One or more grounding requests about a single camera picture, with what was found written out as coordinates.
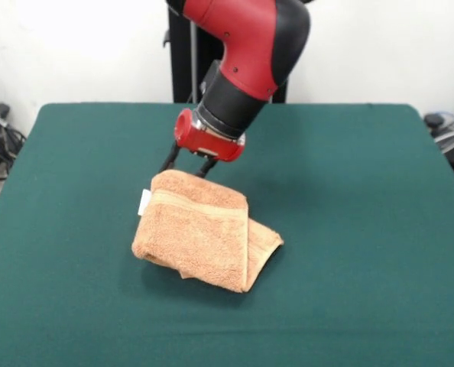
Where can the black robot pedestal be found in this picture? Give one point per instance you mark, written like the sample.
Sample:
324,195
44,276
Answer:
189,57

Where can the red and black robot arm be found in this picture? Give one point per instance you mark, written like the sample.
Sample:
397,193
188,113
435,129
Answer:
250,57

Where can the dark green table cloth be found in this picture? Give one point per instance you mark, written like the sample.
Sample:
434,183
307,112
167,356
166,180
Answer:
97,306

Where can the tan terry towel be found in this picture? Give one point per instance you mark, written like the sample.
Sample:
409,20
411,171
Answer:
200,233

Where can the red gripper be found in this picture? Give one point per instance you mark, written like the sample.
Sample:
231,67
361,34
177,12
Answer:
208,145

